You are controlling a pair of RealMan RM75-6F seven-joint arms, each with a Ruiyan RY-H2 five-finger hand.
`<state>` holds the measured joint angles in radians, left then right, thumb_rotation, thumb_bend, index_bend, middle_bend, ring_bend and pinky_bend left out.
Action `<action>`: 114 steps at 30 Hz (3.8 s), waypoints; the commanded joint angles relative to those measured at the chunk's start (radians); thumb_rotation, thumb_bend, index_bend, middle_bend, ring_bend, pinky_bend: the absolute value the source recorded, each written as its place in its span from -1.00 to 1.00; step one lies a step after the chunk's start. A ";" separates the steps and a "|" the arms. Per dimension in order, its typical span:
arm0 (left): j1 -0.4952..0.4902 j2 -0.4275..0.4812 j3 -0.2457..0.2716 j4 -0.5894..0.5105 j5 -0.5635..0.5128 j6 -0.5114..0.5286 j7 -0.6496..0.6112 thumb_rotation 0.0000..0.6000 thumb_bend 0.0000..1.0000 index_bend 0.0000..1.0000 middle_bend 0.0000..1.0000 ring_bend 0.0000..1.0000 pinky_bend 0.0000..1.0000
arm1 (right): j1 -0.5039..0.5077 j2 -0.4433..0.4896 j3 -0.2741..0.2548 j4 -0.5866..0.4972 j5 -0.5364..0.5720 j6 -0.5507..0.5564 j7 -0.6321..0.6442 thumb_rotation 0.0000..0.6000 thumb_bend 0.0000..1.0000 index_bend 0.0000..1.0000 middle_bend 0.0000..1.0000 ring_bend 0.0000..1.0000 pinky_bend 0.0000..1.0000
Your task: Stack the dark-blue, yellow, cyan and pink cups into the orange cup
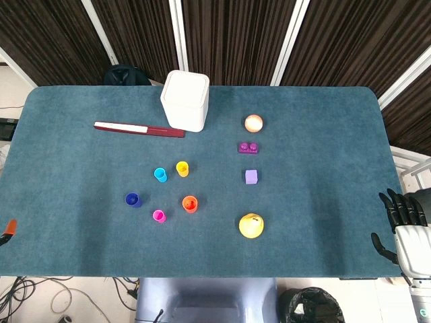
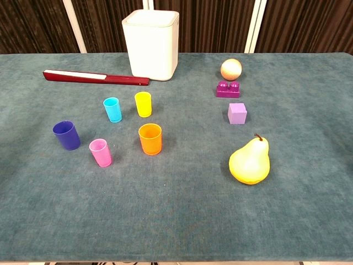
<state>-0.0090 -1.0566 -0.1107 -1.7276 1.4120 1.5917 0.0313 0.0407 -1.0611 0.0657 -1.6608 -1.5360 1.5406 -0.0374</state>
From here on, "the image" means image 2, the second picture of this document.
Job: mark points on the dark blue plastic cup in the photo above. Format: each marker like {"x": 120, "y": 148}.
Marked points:
{"x": 67, "y": 139}

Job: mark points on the peach coloured ball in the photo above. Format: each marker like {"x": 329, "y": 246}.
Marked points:
{"x": 231, "y": 69}

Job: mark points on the yellow plastic cup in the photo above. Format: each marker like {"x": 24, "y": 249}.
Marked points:
{"x": 143, "y": 107}

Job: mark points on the white square bin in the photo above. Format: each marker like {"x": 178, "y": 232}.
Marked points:
{"x": 150, "y": 47}

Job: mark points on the cyan plastic cup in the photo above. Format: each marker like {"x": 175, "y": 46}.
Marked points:
{"x": 113, "y": 113}

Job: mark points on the white partition post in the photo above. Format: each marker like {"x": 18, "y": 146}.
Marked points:
{"x": 74, "y": 27}
{"x": 148, "y": 5}
{"x": 255, "y": 27}

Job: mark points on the yellow toy pear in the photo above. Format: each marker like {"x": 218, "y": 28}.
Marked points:
{"x": 249, "y": 165}

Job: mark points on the dark brown pleated curtain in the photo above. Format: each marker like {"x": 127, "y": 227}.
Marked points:
{"x": 207, "y": 25}

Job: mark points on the red and white flat stick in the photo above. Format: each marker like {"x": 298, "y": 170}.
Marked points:
{"x": 121, "y": 80}

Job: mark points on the magenta building brick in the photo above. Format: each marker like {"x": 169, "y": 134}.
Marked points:
{"x": 227, "y": 92}

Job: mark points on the teal tablecloth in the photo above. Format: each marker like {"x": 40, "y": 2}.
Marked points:
{"x": 176, "y": 215}

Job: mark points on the pink plastic cup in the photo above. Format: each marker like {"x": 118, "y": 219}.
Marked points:
{"x": 102, "y": 157}

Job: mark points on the orange plastic cup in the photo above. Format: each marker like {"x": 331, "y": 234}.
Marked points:
{"x": 151, "y": 145}

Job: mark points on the lilac cube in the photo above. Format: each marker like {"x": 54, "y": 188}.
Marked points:
{"x": 236, "y": 116}

